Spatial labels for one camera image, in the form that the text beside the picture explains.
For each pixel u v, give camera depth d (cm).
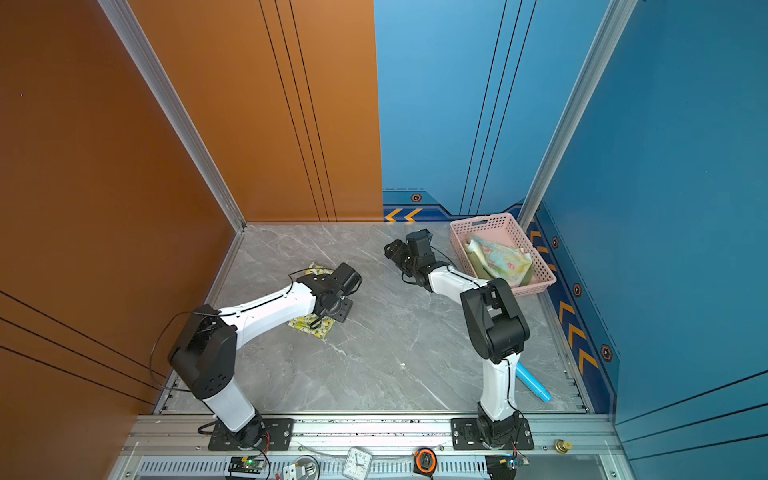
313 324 74
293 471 62
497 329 51
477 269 96
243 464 71
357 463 68
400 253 87
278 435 74
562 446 70
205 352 46
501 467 70
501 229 116
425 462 67
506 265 104
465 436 72
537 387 79
